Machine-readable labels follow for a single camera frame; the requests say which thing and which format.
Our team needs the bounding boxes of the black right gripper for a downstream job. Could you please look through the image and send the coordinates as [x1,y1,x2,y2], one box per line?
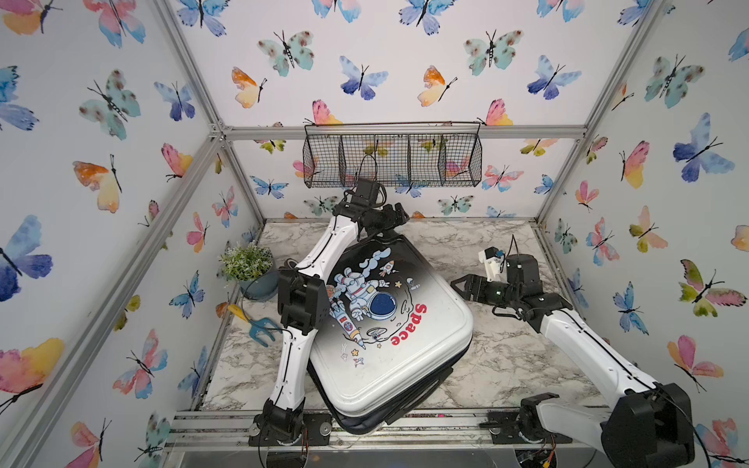
[449,274,522,313]

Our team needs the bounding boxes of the space print kids suitcase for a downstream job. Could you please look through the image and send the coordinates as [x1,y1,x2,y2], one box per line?
[308,235,474,435]

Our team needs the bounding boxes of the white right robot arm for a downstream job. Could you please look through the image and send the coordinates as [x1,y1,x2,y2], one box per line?
[451,249,696,467]

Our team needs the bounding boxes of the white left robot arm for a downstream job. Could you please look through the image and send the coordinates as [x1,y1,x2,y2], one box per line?
[255,201,410,445]

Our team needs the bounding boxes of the blue flower pot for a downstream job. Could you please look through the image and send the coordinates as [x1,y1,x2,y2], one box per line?
[239,268,279,301]

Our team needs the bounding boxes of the green artificial plant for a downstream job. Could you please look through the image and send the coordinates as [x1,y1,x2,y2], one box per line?
[220,245,275,282]

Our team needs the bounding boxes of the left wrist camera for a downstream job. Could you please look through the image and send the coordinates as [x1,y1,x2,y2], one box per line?
[350,179,387,209]

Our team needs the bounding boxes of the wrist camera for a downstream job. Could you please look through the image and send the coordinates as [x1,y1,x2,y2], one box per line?
[350,179,387,209]
[478,247,505,282]

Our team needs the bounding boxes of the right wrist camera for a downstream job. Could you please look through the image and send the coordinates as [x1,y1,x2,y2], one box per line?
[478,247,505,282]

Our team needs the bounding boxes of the black wire wall basket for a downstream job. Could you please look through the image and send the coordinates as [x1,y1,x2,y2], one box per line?
[298,122,483,188]

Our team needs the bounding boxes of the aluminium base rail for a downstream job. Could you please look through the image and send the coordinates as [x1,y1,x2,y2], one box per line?
[166,408,588,452]

